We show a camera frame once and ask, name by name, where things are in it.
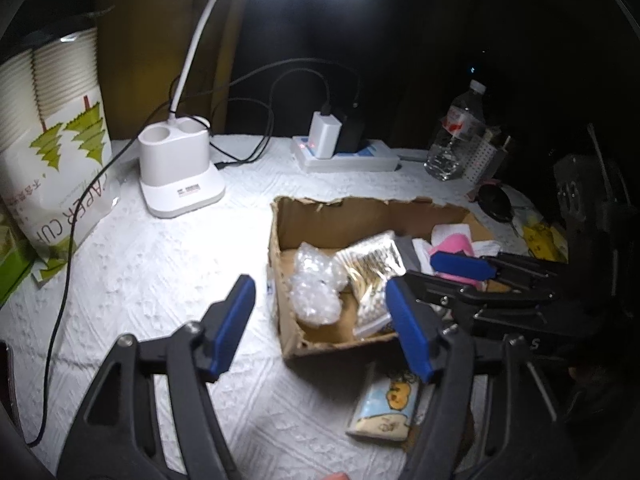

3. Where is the bag of paper cups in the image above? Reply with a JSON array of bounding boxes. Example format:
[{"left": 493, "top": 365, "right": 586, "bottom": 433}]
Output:
[{"left": 0, "top": 27, "right": 123, "bottom": 288}]

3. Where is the green paper bag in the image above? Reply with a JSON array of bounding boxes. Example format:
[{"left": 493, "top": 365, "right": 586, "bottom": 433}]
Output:
[{"left": 0, "top": 210, "right": 36, "bottom": 306}]

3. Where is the long black cable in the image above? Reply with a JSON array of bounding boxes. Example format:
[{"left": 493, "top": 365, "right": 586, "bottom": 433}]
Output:
[{"left": 25, "top": 57, "right": 363, "bottom": 448}]

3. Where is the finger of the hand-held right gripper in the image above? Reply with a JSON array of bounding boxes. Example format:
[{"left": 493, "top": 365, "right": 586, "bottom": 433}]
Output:
[
  {"left": 430, "top": 251, "right": 568, "bottom": 288},
  {"left": 404, "top": 270, "right": 556, "bottom": 313}
]

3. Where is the short black cable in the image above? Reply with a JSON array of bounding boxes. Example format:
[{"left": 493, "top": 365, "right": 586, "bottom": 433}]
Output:
[{"left": 207, "top": 97, "right": 275, "bottom": 168}]

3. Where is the clear bubble wrap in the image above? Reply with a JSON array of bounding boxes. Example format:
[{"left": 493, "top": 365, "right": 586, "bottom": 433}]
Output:
[{"left": 292, "top": 242, "right": 348, "bottom": 328}]

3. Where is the cartoon print tissue pack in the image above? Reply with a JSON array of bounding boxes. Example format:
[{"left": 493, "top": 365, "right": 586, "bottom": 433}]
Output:
[{"left": 346, "top": 367, "right": 426, "bottom": 443}]

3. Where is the white charger plug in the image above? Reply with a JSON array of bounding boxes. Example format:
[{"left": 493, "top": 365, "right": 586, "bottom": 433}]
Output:
[{"left": 308, "top": 112, "right": 343, "bottom": 158}]

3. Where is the black power adapter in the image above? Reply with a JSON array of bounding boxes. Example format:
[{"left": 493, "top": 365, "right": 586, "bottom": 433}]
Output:
[{"left": 332, "top": 107, "right": 368, "bottom": 153}]

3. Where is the cardboard box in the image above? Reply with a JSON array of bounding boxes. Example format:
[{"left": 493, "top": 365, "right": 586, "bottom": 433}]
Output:
[{"left": 267, "top": 196, "right": 501, "bottom": 359}]

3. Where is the white power strip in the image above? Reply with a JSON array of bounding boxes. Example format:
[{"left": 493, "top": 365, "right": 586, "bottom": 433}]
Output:
[{"left": 291, "top": 135, "right": 401, "bottom": 173}]

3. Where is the white desk lamp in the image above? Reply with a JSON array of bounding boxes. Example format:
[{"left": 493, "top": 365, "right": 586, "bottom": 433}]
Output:
[{"left": 137, "top": 0, "right": 368, "bottom": 219}]

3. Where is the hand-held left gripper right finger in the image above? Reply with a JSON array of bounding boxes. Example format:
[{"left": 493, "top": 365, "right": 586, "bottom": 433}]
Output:
[{"left": 386, "top": 277, "right": 576, "bottom": 480}]

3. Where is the gold beaded plastic packet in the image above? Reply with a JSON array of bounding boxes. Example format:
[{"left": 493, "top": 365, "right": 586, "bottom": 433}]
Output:
[{"left": 334, "top": 230, "right": 405, "bottom": 338}]

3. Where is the clear water bottle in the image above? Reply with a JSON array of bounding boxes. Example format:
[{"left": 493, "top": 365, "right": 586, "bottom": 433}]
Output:
[{"left": 425, "top": 80, "right": 488, "bottom": 181}]

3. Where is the white towel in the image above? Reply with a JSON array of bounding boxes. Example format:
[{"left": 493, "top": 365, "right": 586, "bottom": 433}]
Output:
[{"left": 412, "top": 224, "right": 501, "bottom": 261}]

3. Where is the pink soft item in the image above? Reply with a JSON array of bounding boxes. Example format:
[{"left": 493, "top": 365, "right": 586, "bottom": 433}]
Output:
[{"left": 432, "top": 232, "right": 488, "bottom": 287}]

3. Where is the white patterned tablecloth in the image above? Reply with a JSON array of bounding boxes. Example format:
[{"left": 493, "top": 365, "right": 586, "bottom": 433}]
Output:
[{"left": 0, "top": 132, "right": 541, "bottom": 480}]

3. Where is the yellow packet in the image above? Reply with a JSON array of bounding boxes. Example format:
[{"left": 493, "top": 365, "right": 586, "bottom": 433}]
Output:
[{"left": 522, "top": 220, "right": 568, "bottom": 261}]

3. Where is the white perforated container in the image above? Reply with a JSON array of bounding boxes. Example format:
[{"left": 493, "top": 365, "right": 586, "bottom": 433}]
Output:
[{"left": 462, "top": 127, "right": 511, "bottom": 186}]

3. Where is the yellow curtain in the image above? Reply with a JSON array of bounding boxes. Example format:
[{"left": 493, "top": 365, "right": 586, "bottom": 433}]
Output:
[{"left": 97, "top": 0, "right": 251, "bottom": 138}]

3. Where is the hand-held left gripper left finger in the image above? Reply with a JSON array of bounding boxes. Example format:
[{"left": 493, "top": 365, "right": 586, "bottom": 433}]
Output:
[{"left": 56, "top": 274, "right": 257, "bottom": 480}]

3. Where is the black round object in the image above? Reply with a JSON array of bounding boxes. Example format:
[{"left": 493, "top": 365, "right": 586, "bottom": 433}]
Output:
[{"left": 477, "top": 183, "right": 513, "bottom": 222}]

